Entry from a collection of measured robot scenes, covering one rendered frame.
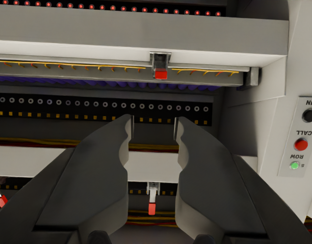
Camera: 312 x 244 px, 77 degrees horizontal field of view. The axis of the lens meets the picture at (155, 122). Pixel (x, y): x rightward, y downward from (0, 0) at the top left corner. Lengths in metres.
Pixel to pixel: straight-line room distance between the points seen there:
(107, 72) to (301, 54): 0.27
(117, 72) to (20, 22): 0.13
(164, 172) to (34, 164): 0.20
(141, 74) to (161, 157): 0.14
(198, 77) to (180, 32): 0.09
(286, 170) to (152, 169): 0.20
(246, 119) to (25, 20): 0.36
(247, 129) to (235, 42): 0.16
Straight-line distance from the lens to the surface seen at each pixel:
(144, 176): 0.31
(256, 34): 0.30
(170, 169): 0.31
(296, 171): 0.37
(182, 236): 0.53
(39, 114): 0.50
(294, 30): 0.31
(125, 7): 0.44
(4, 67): 0.40
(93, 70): 0.34
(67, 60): 0.33
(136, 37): 0.26
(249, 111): 0.37
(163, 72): 0.20
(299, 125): 0.34
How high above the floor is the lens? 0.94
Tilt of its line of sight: 18 degrees up
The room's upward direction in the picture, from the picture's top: 177 degrees counter-clockwise
